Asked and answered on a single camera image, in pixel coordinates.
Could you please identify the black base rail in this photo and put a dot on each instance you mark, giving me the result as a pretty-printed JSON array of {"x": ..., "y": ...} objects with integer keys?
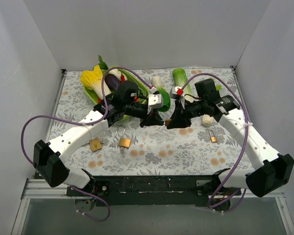
[{"x": 155, "y": 190}]

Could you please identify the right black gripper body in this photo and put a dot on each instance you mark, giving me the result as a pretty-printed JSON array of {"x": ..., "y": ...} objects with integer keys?
[{"x": 184, "y": 114}]

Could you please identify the yellow napa cabbage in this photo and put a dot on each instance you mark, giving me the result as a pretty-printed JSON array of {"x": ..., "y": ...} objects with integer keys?
[{"x": 92, "y": 80}]

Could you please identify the bok choy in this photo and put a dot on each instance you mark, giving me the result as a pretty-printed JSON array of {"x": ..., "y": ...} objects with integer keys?
[{"x": 156, "y": 81}]

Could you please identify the green napa cabbage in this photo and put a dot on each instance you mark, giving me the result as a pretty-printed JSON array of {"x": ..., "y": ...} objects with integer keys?
[{"x": 180, "y": 78}]

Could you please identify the tiny brass padlock with key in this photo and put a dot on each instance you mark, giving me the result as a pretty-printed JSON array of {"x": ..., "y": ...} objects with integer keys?
[{"x": 212, "y": 136}]

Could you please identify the small brass padlock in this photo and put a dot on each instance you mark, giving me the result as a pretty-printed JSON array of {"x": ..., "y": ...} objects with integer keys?
[{"x": 167, "y": 121}]

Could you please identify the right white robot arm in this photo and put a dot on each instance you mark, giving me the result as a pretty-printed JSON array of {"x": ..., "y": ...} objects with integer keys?
[{"x": 271, "y": 169}]

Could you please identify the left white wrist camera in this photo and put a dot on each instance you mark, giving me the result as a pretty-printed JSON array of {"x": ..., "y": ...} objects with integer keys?
[{"x": 155, "y": 101}]

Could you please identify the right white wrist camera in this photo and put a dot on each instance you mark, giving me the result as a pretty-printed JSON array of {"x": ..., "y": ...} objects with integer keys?
[{"x": 176, "y": 92}]

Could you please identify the white radish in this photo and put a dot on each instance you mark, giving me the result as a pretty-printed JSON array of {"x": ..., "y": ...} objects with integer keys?
[{"x": 115, "y": 72}]

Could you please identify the large brass padlock left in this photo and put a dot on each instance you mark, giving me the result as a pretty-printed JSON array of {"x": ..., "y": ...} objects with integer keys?
[{"x": 95, "y": 144}]

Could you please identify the green leafy herb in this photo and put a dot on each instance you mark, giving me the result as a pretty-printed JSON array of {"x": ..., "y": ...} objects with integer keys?
[{"x": 102, "y": 64}]

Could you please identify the floral table mat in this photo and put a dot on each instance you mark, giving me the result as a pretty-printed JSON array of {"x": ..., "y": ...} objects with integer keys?
[{"x": 153, "y": 150}]

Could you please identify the celery stalk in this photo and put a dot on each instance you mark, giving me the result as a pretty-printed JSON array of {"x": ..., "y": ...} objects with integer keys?
[{"x": 207, "y": 120}]

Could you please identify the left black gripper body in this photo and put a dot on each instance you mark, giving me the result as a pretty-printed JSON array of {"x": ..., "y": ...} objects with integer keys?
[{"x": 149, "y": 116}]

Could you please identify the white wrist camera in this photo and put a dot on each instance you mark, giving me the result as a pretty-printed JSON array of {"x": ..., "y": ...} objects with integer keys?
[
  {"x": 176, "y": 92},
  {"x": 155, "y": 101}
]

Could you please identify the green plastic basket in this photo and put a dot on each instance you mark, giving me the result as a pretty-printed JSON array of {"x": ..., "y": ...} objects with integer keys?
[{"x": 93, "y": 94}]

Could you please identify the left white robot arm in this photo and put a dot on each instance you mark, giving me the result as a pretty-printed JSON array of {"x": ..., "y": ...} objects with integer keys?
[{"x": 50, "y": 157}]

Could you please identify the brass padlock long shackle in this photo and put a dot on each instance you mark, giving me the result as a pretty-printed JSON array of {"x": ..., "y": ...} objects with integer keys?
[{"x": 124, "y": 143}]

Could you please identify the purple eggplant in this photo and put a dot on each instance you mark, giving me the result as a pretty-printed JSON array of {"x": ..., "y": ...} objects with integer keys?
[{"x": 112, "y": 82}]

